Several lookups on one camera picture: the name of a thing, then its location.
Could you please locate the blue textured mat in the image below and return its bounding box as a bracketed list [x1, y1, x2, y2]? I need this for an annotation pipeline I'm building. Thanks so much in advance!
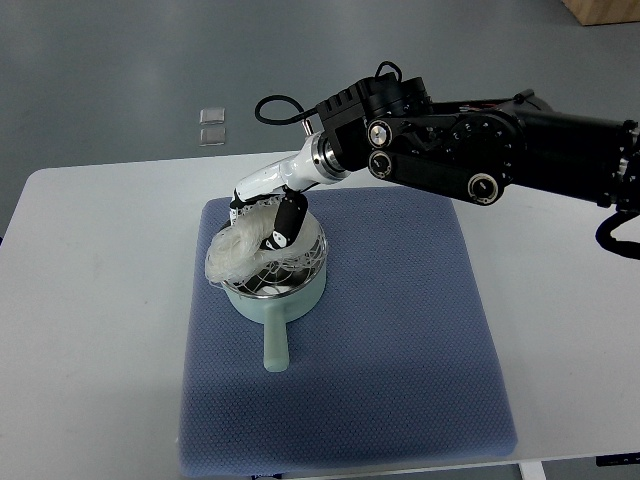
[179, 187, 517, 477]

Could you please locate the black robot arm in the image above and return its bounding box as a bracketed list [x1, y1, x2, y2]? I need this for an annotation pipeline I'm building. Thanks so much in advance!
[237, 62, 639, 213]

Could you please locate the black cable loop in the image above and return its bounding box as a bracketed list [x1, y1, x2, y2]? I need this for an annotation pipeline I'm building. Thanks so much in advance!
[594, 209, 640, 260]

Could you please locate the white vermicelli noodle nest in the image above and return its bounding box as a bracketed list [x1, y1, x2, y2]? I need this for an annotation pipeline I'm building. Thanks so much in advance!
[204, 197, 327, 286]

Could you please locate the upper clear floor tile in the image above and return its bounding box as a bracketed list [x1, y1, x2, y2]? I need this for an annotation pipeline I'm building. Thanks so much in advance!
[199, 107, 225, 125]

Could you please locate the mint green steel pot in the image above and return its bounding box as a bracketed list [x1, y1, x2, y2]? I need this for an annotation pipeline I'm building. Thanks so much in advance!
[219, 240, 328, 372]

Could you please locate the wooden box corner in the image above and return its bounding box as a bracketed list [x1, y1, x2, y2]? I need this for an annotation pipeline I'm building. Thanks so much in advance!
[562, 0, 640, 26]

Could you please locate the black white robotic hand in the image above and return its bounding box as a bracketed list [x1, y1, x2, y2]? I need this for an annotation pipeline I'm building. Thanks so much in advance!
[229, 133, 349, 251]

